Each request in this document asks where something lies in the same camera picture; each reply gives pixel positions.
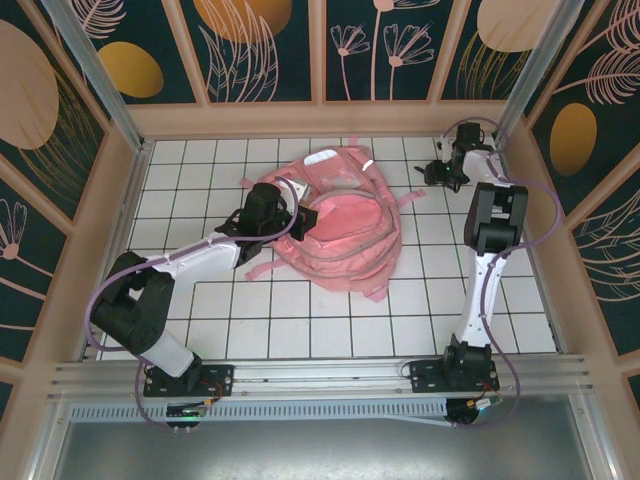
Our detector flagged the pink backpack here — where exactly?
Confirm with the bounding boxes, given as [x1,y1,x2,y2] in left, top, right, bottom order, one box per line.
[239,134,426,302]

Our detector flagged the grey metal panel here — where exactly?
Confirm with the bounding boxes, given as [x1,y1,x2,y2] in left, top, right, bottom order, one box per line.
[49,419,601,480]

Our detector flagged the aluminium frame post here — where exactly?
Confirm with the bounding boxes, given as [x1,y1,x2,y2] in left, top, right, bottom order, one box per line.
[492,0,576,144]
[42,0,146,146]

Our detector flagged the aluminium mounting rail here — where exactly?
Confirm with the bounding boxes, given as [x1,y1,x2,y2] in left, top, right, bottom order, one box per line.
[49,354,596,401]

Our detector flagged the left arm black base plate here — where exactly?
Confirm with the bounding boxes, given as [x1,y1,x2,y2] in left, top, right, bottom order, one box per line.
[143,363,236,399]

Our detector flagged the grey slotted cable duct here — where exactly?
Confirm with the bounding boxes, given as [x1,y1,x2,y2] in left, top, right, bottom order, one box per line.
[69,397,451,427]

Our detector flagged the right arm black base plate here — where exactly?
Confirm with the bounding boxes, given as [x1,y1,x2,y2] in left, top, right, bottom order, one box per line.
[408,360,501,395]

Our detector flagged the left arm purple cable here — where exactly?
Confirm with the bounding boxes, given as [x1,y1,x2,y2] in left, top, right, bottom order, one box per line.
[86,174,301,432]

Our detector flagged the small circuit board with wires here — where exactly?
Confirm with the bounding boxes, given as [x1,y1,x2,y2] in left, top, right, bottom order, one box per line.
[166,399,224,420]
[447,394,501,416]

